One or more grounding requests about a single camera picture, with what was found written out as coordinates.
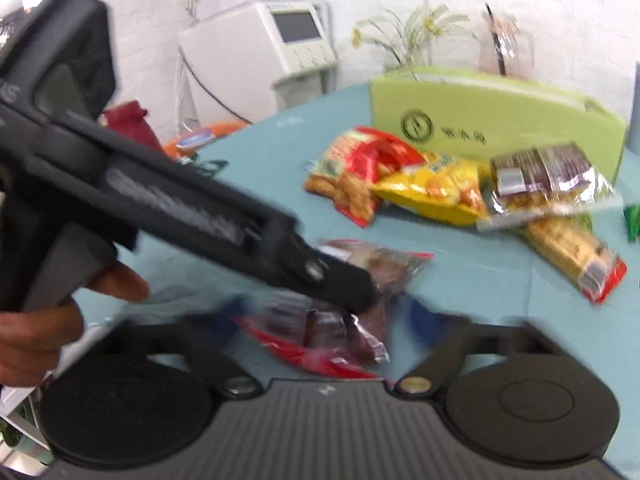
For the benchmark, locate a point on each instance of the red packet of dark dates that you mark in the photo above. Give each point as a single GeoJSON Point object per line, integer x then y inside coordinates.
{"type": "Point", "coordinates": [310, 330]}

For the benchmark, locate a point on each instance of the yellow snack packet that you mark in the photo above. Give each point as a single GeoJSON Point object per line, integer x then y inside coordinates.
{"type": "Point", "coordinates": [435, 185]}

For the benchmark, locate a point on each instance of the pale blue bowl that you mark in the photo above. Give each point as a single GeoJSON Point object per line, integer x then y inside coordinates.
{"type": "Point", "coordinates": [195, 139]}

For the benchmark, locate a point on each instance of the green plant with yellow flowers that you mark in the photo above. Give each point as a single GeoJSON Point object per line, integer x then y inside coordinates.
{"type": "Point", "coordinates": [415, 30]}

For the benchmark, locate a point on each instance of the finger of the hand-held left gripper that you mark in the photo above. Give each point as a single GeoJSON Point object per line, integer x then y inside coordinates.
{"type": "Point", "coordinates": [330, 275]}

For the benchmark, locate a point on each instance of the person's left hand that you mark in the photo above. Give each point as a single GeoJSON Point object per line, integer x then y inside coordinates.
{"type": "Point", "coordinates": [35, 345]}

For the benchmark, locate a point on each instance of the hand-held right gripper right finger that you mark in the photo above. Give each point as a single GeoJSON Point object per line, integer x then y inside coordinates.
{"type": "Point", "coordinates": [422, 322]}

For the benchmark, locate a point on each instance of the brown chocolate bar pack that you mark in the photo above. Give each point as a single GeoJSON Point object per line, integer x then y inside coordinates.
{"type": "Point", "coordinates": [545, 170]}

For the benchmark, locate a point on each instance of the green snack packet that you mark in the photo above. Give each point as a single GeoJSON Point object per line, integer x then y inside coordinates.
{"type": "Point", "coordinates": [634, 220]}

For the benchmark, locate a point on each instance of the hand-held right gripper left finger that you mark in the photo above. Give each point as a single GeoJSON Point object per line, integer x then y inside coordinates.
{"type": "Point", "coordinates": [222, 325]}

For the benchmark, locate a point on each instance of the green cardboard box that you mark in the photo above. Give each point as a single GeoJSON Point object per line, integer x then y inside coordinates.
{"type": "Point", "coordinates": [500, 115]}

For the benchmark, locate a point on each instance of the glass jug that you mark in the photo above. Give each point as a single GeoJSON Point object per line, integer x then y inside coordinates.
{"type": "Point", "coordinates": [515, 50]}

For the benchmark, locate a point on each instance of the biscuit pack with red end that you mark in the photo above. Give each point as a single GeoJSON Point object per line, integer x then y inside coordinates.
{"type": "Point", "coordinates": [565, 245]}

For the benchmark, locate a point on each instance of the orange basin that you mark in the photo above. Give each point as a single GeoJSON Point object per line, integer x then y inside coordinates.
{"type": "Point", "coordinates": [227, 127]}

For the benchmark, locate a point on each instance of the grey bottle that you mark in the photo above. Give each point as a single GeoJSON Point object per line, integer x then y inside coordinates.
{"type": "Point", "coordinates": [637, 110]}

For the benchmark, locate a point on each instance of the glass vase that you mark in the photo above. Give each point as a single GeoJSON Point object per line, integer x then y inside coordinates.
{"type": "Point", "coordinates": [400, 60]}

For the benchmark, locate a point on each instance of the clear packet of brown snacks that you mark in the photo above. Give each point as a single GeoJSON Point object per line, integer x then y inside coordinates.
{"type": "Point", "coordinates": [390, 265]}

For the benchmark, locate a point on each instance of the red peanut snack packet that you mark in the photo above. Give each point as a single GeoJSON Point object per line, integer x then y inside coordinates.
{"type": "Point", "coordinates": [360, 160]}

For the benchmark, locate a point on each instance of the white machine with screen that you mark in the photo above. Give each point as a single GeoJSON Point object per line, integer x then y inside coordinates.
{"type": "Point", "coordinates": [235, 50]}

